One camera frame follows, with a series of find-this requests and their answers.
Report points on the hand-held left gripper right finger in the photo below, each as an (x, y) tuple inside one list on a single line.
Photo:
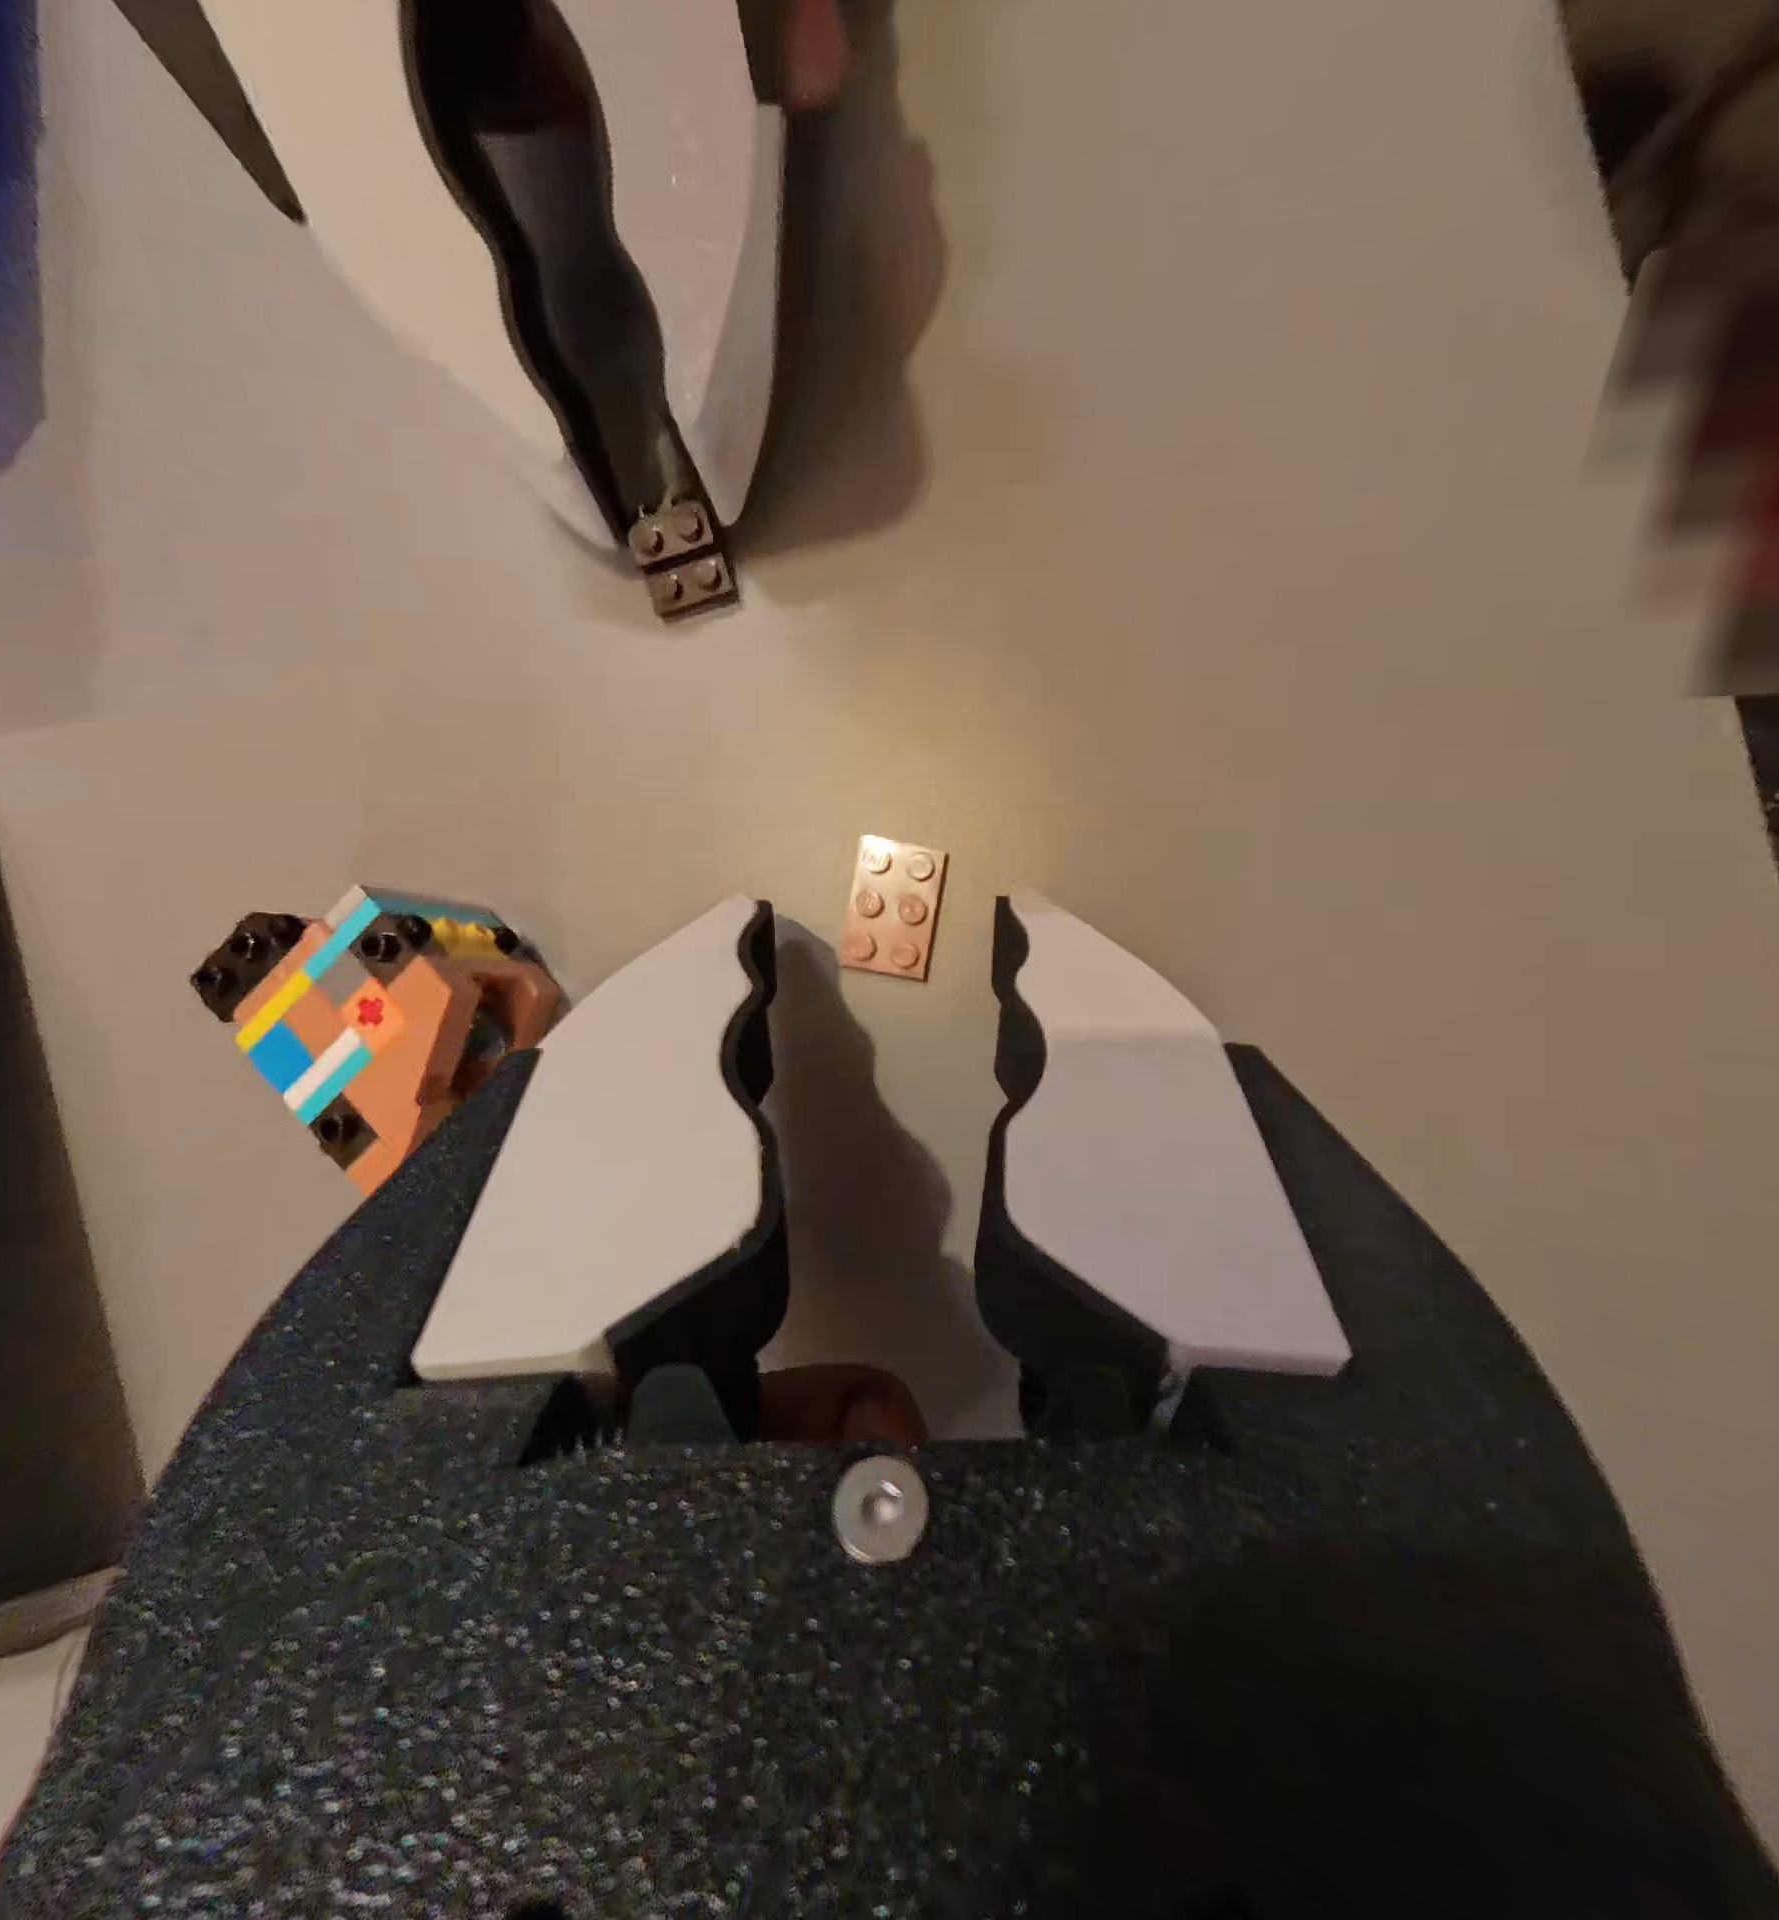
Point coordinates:
[(1163, 1201)]

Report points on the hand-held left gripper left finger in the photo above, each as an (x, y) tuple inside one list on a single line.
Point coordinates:
[(604, 1184)]

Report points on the person's brown jacket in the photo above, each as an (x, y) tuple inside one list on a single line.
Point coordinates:
[(1730, 104)]

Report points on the black square toy brick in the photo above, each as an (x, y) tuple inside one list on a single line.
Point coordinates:
[(684, 560)]

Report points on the multicolour toy brick model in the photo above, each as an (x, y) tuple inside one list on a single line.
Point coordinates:
[(364, 1034)]

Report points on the brown toy brick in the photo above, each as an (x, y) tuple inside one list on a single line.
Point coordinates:
[(895, 906)]

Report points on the person's right hand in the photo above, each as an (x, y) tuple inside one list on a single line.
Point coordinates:
[(815, 47)]

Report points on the grey instruction booklet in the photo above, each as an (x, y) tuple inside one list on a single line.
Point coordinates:
[(5, 1277)]

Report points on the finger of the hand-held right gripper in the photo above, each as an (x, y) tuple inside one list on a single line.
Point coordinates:
[(379, 165), (717, 226)]

